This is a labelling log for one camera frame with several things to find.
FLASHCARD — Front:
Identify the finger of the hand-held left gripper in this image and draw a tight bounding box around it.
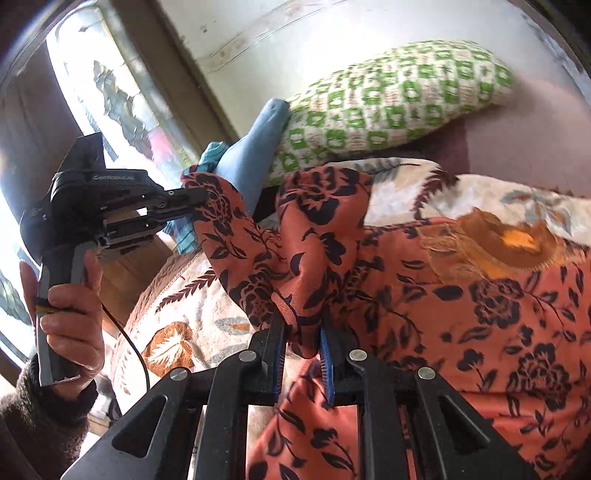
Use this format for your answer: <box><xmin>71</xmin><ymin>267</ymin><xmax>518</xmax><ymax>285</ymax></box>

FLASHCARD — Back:
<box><xmin>154</xmin><ymin>187</ymin><xmax>209</xmax><ymax>224</ymax></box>

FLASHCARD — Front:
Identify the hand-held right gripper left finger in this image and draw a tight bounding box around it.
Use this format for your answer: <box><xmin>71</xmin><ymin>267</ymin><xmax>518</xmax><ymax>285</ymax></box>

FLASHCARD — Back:
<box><xmin>60</xmin><ymin>307</ymin><xmax>289</xmax><ymax>480</ymax></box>

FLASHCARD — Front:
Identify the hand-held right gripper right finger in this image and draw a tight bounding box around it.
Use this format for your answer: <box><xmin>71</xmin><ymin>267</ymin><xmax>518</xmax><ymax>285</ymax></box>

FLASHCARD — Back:
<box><xmin>318</xmin><ymin>318</ymin><xmax>541</xmax><ymax>480</ymax></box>

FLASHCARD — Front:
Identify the orange floral garment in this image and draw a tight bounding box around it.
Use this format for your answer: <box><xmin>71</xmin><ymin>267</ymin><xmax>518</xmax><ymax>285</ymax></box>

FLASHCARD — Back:
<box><xmin>180</xmin><ymin>166</ymin><xmax>591</xmax><ymax>480</ymax></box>

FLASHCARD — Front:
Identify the person's left hand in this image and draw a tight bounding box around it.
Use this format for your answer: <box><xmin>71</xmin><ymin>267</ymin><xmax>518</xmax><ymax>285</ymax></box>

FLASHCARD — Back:
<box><xmin>21</xmin><ymin>251</ymin><xmax>105</xmax><ymax>389</ymax></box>

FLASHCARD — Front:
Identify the teal striped cloth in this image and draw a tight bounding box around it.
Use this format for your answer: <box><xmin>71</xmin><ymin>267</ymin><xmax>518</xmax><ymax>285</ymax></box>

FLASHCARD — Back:
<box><xmin>166</xmin><ymin>141</ymin><xmax>229</xmax><ymax>254</ymax></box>

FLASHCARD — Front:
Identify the light blue cloth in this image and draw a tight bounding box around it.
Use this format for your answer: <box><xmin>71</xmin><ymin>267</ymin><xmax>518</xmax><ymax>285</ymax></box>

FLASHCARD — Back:
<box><xmin>215</xmin><ymin>98</ymin><xmax>291</xmax><ymax>217</ymax></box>

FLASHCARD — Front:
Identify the wooden ledge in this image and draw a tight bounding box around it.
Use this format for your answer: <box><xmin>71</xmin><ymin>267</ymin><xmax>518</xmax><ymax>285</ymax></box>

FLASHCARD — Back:
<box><xmin>104</xmin><ymin>231</ymin><xmax>185</xmax><ymax>326</ymax></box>

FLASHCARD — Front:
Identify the leaf print fleece blanket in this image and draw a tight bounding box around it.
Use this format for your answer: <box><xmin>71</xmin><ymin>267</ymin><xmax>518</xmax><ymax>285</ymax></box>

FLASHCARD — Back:
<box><xmin>111</xmin><ymin>157</ymin><xmax>591</xmax><ymax>402</ymax></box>

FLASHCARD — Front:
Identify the patterned window pane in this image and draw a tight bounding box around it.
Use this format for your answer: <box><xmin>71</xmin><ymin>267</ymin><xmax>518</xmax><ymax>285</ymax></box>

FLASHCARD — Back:
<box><xmin>46</xmin><ymin>9</ymin><xmax>199</xmax><ymax>169</ymax></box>

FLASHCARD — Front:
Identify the green checked pillow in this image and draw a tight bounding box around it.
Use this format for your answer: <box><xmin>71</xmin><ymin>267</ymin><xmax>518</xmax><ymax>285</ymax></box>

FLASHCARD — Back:
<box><xmin>268</xmin><ymin>41</ymin><xmax>515</xmax><ymax>185</ymax></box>

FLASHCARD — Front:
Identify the mauve quilted cushion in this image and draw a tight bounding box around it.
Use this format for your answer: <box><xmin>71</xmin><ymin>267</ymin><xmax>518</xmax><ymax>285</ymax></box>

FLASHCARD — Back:
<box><xmin>402</xmin><ymin>74</ymin><xmax>591</xmax><ymax>199</ymax></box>

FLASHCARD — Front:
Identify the wooden window frame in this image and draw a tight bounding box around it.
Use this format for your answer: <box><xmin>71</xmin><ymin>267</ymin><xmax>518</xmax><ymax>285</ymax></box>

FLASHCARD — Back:
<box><xmin>99</xmin><ymin>0</ymin><xmax>241</xmax><ymax>144</ymax></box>

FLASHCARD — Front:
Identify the black cable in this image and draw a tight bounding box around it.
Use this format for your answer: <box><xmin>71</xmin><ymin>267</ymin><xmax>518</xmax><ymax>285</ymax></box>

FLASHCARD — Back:
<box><xmin>99</xmin><ymin>302</ymin><xmax>151</xmax><ymax>423</ymax></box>

